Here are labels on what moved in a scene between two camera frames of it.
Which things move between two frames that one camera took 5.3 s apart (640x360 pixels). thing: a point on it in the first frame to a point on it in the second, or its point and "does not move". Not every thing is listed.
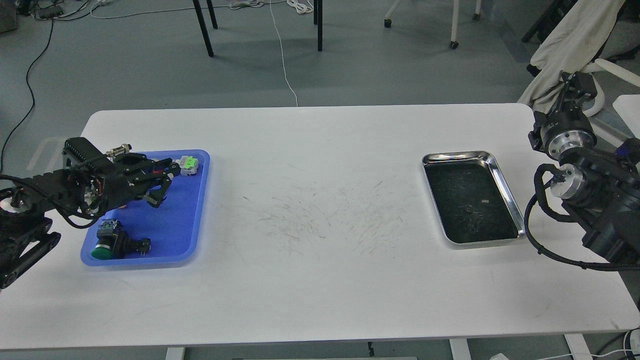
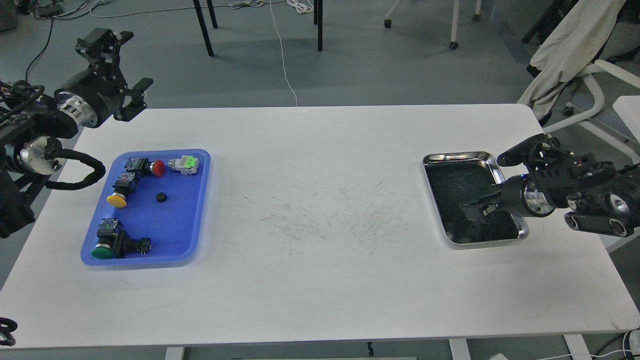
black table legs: [318, 5] does not move
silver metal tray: [472, 202] does not move
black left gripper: [128, 179] to [94, 96]
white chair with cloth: [577, 39] does not move
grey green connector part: [188, 165] does not move
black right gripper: [569, 135] to [517, 195]
